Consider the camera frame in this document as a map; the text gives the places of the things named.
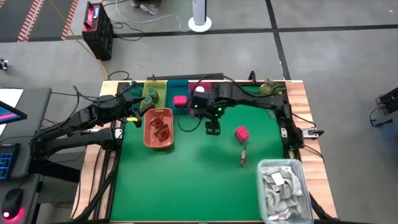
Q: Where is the yellow floor cable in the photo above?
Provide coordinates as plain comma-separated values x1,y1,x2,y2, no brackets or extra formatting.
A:
49,0,109,80

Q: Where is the orange plastic bin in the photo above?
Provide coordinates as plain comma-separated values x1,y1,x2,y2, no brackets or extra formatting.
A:
143,107,175,149

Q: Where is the black floor device with cables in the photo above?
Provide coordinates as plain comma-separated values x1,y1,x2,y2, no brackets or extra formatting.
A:
369,86,398,128

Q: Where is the white tower fan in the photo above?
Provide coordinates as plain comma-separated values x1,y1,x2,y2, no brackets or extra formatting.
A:
188,0,213,33

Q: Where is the pink block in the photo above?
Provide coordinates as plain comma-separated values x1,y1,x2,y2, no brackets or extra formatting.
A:
173,95,188,109

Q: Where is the yellow-green plastic bin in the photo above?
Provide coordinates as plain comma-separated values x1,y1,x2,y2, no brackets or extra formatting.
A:
140,80,168,110

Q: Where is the blue plastic bin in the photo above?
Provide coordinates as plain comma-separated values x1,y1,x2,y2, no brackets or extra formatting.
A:
165,79,190,116

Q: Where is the grey towel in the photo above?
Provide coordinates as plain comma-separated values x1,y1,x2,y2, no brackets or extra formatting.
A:
262,166,304,220

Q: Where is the black rail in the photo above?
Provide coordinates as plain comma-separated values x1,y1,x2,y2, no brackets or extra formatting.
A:
146,72,224,82

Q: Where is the computer monitor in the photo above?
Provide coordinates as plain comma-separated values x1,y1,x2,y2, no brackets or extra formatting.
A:
0,100,28,126

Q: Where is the brown spice pouch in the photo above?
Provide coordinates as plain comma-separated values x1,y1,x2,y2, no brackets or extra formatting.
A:
239,146,248,167
150,114,165,129
154,124,171,142

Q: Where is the white floor cable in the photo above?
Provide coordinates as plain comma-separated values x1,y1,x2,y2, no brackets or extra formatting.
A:
114,0,191,33

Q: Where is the grey desk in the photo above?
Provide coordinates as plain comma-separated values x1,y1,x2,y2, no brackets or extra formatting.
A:
0,86,53,224

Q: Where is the power strip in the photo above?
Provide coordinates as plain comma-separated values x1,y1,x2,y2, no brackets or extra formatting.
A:
300,127,325,139

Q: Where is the black mouse red light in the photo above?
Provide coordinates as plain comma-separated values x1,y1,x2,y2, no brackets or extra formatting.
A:
1,187,25,221

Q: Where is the pink plastic bin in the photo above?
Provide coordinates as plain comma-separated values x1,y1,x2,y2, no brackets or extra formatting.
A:
188,82,214,94

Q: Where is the white paper sheet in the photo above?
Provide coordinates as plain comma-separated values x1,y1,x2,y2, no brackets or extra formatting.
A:
0,88,24,108

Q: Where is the white card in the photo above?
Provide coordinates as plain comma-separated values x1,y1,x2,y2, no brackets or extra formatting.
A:
271,172,285,187

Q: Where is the pink cube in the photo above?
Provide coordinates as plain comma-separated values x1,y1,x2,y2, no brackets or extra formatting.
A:
234,125,251,144

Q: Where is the clear plastic bin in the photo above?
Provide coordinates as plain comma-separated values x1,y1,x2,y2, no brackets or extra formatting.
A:
256,158,314,224

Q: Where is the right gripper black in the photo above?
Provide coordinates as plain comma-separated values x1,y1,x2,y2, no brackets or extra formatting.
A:
201,108,224,136

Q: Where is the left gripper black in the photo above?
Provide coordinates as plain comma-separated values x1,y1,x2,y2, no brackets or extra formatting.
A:
119,91,145,129

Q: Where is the black keyboard blue backlight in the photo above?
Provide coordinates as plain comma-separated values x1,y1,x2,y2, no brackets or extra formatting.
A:
0,142,20,181

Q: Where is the green table mat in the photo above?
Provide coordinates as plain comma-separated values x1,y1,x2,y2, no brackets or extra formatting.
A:
110,82,285,222

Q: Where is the black crate with red device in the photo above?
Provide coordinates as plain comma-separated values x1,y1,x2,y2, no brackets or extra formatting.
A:
81,1,114,62

